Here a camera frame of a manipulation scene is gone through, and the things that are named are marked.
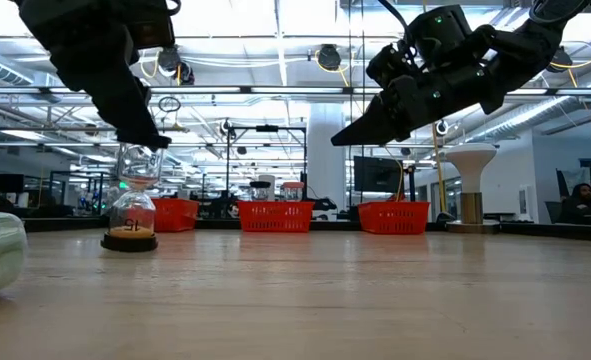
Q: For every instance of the dark background monitor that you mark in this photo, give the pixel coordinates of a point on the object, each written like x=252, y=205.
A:
x=5, y=183

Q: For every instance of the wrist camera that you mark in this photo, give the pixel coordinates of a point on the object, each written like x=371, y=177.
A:
x=387, y=65
x=150, y=25

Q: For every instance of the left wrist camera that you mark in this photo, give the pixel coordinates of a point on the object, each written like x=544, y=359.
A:
x=150, y=25

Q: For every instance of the black aluminium table frame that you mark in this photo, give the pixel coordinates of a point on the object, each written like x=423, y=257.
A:
x=335, y=226

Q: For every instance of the red plastic basket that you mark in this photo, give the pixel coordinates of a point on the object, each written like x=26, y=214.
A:
x=275, y=216
x=395, y=217
x=180, y=215

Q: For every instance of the orange sand hourglass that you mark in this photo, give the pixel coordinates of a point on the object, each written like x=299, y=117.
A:
x=129, y=244

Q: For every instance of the person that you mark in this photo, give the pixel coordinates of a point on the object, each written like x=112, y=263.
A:
x=581, y=205

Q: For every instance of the white mushroom table lamp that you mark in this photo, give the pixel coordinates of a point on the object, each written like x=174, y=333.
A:
x=470, y=160

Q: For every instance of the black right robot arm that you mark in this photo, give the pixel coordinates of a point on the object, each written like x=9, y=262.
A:
x=525, y=45

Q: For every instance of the white square column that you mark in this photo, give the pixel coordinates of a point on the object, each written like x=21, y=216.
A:
x=326, y=165

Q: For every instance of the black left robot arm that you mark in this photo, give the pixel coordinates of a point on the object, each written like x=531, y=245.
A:
x=65, y=20

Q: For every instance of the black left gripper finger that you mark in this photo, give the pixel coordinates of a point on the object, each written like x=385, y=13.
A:
x=155, y=142
x=125, y=110

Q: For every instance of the white cylinder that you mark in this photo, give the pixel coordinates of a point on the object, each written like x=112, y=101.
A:
x=270, y=179

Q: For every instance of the black monitor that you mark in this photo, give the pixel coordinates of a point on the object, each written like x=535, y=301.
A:
x=377, y=175

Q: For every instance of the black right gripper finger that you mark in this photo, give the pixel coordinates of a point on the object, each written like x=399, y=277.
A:
x=380, y=125

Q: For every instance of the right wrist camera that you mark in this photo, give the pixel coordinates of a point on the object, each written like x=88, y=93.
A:
x=387, y=65

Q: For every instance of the black metal rig frame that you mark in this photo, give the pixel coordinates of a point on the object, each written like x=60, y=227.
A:
x=267, y=128

